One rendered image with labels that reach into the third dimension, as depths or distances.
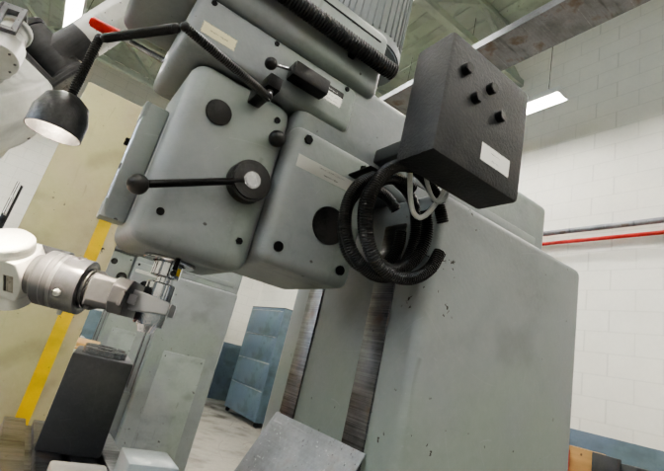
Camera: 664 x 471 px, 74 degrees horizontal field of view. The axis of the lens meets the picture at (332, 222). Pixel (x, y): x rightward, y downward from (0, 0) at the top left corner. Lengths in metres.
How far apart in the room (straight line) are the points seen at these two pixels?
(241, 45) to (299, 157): 0.21
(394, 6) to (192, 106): 0.57
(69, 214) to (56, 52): 1.38
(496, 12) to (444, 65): 6.21
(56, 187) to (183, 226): 1.87
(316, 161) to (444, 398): 0.47
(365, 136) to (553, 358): 0.62
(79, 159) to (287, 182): 1.91
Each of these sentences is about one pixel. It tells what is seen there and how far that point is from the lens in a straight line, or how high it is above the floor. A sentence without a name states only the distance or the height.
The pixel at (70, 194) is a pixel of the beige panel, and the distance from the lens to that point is 2.54.
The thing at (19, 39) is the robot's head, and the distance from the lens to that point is 1.03.
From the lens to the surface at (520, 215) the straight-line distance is 1.25.
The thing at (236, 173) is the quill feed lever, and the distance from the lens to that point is 0.72.
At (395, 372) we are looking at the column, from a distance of 0.79.
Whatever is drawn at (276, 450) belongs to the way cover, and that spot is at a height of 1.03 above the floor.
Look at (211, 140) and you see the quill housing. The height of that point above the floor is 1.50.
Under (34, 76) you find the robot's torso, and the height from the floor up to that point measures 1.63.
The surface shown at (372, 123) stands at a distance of 0.92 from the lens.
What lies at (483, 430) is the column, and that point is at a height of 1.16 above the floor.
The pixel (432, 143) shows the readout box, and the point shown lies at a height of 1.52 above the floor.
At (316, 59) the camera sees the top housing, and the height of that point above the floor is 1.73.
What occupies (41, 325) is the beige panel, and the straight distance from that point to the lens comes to 2.50.
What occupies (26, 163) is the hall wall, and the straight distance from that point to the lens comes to 10.07.
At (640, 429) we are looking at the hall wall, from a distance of 4.71.
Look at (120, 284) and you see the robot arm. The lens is 0.75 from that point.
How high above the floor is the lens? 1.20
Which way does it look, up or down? 18 degrees up
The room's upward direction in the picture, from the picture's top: 14 degrees clockwise
